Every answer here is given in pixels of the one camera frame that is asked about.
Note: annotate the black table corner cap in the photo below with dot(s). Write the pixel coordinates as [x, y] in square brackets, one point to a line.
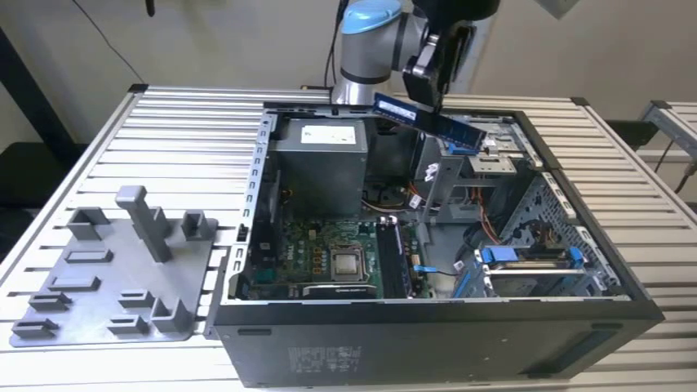
[139, 87]
[578, 101]

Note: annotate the grey power supply unit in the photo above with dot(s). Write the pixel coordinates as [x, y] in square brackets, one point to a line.
[316, 179]

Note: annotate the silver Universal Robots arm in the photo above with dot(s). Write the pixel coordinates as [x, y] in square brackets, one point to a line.
[370, 49]

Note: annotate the grey plastic parts rack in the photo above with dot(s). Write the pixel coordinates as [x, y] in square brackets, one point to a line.
[108, 322]

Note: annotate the black hanging object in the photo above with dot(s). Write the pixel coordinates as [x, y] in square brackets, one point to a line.
[149, 7]

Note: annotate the black box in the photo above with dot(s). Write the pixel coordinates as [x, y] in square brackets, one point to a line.
[632, 132]

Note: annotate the silver CPU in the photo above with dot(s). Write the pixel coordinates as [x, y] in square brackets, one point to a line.
[346, 264]

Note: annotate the hard disk in blue carrier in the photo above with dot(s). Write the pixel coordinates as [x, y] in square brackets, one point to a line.
[498, 254]

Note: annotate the green motherboard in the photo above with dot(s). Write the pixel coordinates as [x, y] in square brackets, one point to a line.
[305, 245]

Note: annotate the grey metal drive cage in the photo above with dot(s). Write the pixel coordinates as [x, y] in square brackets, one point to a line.
[441, 175]

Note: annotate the black bulky object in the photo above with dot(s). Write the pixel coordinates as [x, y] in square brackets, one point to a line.
[27, 183]

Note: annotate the blue drive bay latch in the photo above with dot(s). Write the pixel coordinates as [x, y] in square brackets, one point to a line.
[462, 150]

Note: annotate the black slanted frame bar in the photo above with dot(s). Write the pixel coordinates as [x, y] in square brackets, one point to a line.
[28, 87]

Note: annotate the black graphics card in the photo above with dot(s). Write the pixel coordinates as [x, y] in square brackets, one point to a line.
[337, 292]

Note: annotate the white plastic clip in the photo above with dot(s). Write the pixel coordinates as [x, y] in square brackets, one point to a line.
[432, 171]

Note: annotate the black open PC case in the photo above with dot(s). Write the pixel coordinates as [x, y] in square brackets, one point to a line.
[381, 347]

